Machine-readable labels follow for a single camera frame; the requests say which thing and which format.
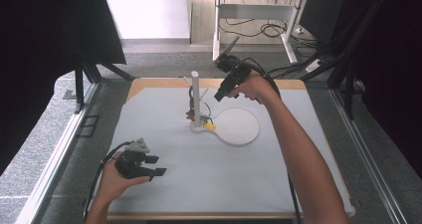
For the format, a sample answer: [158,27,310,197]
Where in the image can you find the white key stand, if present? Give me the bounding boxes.
[183,70,261,148]

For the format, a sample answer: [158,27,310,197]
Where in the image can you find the large metal key ring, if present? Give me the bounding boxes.
[198,98,213,122]

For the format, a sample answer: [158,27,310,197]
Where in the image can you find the wooden table board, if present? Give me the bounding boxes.
[105,77,356,222]

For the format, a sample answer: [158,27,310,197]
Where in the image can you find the light grey table mat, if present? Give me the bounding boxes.
[105,86,353,215]

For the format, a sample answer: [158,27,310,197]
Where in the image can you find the white power strip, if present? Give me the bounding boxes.
[305,58,324,74]

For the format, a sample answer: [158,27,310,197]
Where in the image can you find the white desk frame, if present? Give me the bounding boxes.
[212,0,306,65]

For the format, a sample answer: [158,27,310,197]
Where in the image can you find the person's right hand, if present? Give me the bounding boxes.
[227,69,281,107]

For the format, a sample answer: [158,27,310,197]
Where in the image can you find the person's left hand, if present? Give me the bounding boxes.
[98,150,152,206]

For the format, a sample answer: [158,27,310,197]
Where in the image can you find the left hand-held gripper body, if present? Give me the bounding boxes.
[114,137,153,180]

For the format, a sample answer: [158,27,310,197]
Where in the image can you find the bunch of small metal rings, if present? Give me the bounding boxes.
[187,85,195,111]

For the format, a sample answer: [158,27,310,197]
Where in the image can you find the black curtain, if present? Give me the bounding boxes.
[0,0,127,177]
[326,0,422,170]

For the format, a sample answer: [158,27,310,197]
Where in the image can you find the black floor cables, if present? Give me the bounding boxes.
[219,0,336,80]

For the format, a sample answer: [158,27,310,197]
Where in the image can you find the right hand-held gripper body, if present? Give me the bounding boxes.
[213,35,254,98]

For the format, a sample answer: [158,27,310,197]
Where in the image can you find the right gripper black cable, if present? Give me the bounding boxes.
[241,57,303,224]

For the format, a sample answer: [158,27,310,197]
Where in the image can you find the black metal stand frame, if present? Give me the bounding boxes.
[63,24,137,115]
[298,0,392,120]

